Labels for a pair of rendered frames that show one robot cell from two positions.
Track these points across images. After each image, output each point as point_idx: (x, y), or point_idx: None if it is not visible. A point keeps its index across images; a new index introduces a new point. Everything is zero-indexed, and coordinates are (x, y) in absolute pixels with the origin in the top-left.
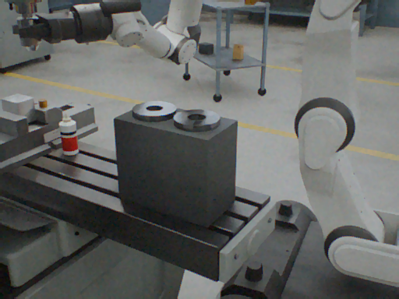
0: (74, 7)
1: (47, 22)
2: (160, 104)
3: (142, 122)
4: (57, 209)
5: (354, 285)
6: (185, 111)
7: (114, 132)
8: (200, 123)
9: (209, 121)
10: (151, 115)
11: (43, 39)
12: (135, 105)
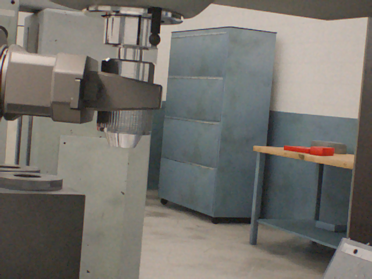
0: (3, 32)
1: (96, 70)
2: (8, 175)
3: (63, 186)
4: None
5: None
6: (3, 170)
7: (83, 218)
8: (21, 165)
9: (6, 164)
10: (51, 175)
11: (85, 121)
12: (41, 180)
